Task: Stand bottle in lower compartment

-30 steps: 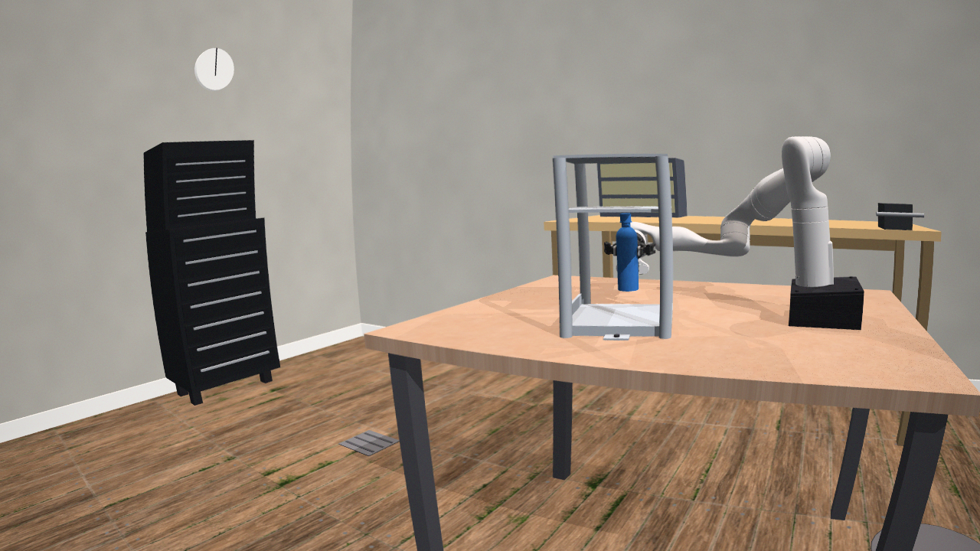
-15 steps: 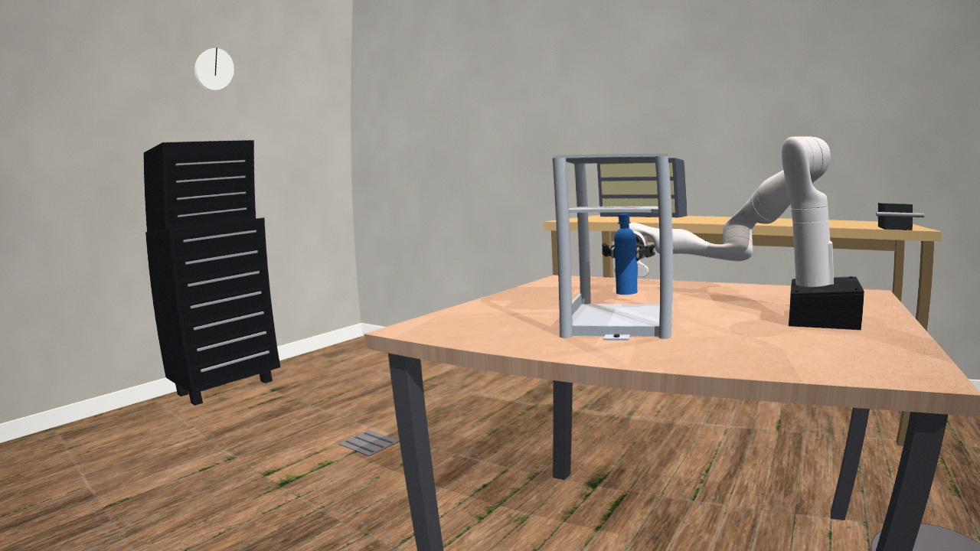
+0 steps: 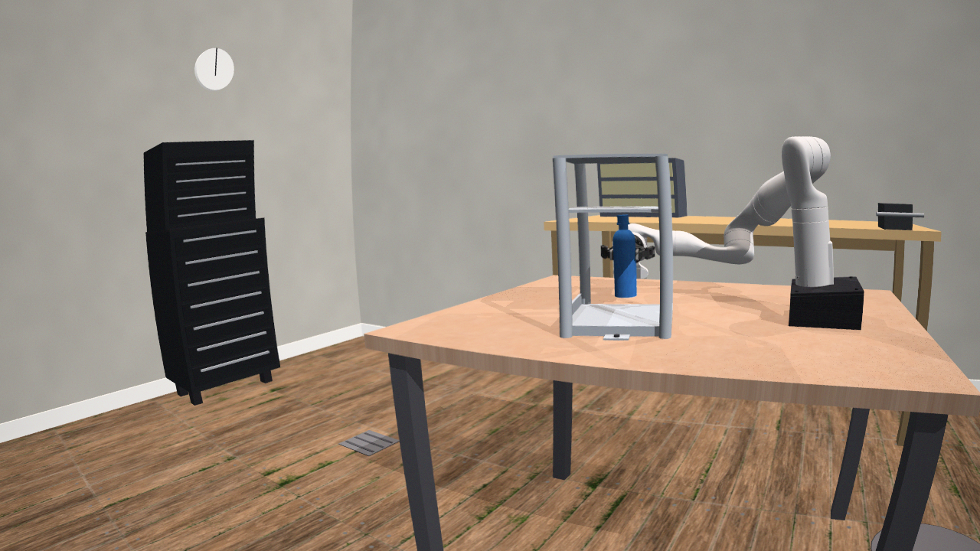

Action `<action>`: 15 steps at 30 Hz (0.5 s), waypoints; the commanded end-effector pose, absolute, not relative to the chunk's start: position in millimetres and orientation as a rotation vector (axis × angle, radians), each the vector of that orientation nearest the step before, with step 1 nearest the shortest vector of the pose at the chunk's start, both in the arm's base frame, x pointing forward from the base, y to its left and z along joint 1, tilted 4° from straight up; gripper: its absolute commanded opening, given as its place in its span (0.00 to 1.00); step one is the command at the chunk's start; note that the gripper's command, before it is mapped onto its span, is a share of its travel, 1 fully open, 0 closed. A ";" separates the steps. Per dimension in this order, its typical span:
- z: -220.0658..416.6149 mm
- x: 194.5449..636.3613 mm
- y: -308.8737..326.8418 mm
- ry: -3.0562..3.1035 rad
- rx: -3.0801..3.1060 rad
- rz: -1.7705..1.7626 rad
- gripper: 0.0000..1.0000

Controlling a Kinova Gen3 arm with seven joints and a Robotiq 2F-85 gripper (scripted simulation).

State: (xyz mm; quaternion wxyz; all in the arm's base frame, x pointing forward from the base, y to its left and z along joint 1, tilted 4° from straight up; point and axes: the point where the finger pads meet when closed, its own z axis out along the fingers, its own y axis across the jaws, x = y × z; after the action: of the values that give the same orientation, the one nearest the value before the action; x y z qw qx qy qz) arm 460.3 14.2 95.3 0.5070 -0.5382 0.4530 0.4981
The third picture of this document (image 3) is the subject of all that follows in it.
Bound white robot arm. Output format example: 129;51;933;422
673;137;834;287

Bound grey metal shelving unit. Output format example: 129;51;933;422
553;154;673;341

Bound blue bottle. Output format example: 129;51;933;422
612;215;637;298

